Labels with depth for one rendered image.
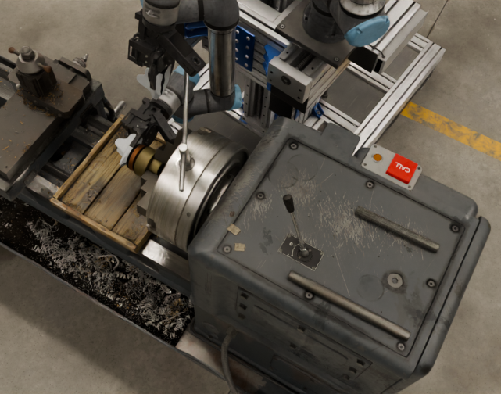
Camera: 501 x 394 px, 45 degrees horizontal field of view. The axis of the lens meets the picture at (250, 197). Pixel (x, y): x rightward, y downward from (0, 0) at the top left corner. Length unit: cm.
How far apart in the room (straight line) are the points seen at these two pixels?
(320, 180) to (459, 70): 212
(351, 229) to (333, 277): 13
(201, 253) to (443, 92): 223
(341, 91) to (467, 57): 88
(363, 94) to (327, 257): 167
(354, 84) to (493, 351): 134
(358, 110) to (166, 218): 158
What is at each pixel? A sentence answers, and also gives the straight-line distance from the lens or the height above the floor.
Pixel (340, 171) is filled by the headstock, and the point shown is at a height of 126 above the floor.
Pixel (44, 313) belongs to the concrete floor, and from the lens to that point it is 270.
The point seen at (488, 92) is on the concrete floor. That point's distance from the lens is 344.
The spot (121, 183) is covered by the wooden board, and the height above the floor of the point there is 88.
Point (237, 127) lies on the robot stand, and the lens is 276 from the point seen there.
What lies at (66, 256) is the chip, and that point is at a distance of 213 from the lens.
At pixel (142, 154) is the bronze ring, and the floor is 112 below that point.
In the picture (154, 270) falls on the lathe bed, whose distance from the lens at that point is 192.
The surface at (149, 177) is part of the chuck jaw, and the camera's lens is 160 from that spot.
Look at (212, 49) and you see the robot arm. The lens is 170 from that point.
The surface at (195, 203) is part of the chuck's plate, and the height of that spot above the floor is 121.
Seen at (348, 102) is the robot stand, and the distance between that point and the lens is 290.
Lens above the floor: 250
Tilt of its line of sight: 63 degrees down
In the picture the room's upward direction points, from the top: 6 degrees clockwise
